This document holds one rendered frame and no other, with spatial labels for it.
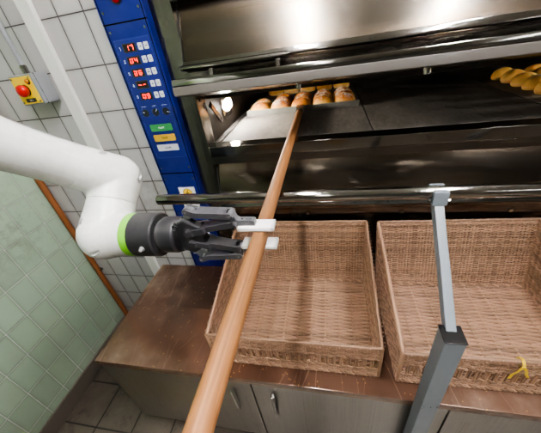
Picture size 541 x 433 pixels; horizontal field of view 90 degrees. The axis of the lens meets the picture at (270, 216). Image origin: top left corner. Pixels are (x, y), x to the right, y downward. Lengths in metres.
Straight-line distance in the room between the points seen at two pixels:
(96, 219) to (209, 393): 0.43
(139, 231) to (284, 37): 0.68
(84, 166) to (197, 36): 0.57
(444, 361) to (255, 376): 0.57
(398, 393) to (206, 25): 1.25
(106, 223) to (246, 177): 0.63
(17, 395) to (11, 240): 0.69
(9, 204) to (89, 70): 0.71
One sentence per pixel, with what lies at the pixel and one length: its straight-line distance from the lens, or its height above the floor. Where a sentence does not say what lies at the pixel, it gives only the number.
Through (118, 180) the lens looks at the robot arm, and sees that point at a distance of 0.67.
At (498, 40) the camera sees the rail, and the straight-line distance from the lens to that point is 0.90.
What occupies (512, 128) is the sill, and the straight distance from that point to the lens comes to 1.15.
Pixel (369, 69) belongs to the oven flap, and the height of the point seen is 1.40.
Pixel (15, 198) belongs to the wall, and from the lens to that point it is 1.65.
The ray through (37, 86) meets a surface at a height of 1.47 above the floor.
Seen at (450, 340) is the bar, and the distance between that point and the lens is 0.70.
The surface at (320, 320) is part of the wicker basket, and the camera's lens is 1.12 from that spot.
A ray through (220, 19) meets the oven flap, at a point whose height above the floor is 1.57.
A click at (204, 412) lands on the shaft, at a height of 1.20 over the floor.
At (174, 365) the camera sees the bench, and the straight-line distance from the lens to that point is 1.15.
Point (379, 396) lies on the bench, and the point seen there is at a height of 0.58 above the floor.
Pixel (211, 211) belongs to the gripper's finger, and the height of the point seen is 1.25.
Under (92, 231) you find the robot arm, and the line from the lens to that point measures 0.65.
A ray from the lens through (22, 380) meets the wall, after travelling 1.81.
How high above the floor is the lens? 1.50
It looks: 33 degrees down
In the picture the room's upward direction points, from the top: 9 degrees counter-clockwise
